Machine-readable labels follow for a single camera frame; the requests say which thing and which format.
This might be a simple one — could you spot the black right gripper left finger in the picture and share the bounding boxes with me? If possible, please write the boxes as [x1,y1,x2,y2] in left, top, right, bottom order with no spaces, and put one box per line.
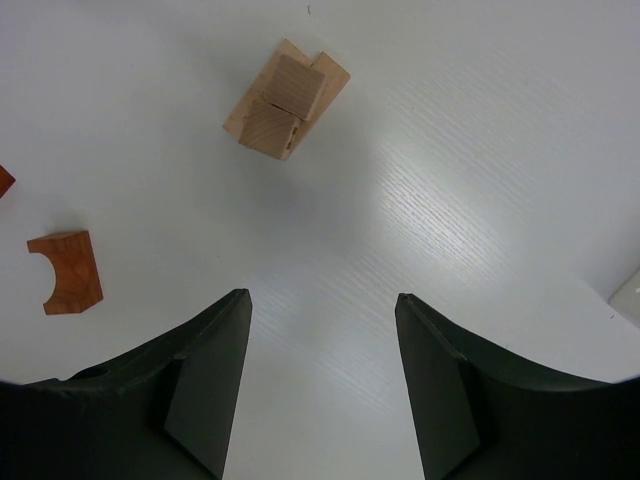
[1,289,252,479]

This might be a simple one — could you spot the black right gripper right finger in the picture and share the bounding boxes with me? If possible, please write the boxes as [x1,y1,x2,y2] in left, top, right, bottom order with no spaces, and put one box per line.
[395,294,639,479]

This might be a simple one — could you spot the dark orange notched block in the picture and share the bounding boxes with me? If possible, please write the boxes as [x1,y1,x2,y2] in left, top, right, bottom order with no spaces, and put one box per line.
[26,230,104,315]

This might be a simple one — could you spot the light long wood plank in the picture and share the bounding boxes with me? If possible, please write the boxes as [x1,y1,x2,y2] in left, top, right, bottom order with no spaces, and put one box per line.
[223,39,313,141]

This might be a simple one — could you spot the light wood cube with holes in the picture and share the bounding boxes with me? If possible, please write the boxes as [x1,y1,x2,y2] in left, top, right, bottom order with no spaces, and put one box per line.
[239,101,301,160]

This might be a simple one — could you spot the light wood block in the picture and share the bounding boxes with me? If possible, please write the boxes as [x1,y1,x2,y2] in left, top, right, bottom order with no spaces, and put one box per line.
[263,55,326,121]

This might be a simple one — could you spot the dark orange wood cube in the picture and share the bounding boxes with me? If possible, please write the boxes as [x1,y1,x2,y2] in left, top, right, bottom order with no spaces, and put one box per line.
[0,166,16,198]

